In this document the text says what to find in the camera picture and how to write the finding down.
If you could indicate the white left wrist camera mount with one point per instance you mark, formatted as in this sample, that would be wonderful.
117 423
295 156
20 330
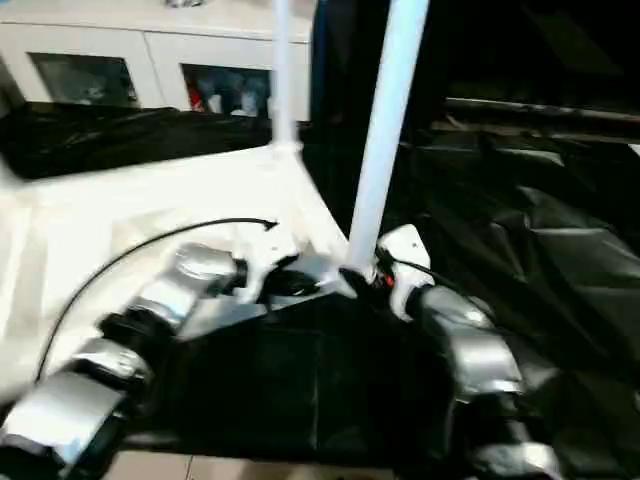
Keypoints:
265 250

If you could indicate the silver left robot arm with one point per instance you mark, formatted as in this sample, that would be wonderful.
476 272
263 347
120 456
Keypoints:
170 310

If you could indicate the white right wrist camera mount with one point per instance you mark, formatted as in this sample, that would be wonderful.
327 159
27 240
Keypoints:
405 250

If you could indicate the black metal bar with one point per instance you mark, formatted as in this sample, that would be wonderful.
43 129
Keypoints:
545 108

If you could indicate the black mat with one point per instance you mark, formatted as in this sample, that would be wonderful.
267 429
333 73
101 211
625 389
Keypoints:
300 370

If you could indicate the white plastic table leg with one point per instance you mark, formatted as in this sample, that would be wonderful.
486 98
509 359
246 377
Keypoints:
283 70
385 120

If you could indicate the white plastic table top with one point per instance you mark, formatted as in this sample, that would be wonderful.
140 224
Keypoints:
130 210

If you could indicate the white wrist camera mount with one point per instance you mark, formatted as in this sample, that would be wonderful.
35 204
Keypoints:
405 250
265 250

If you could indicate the white cabinet with glass doors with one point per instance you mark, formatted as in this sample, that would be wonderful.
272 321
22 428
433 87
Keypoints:
150 50

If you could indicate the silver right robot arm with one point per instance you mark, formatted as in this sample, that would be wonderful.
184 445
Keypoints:
470 350

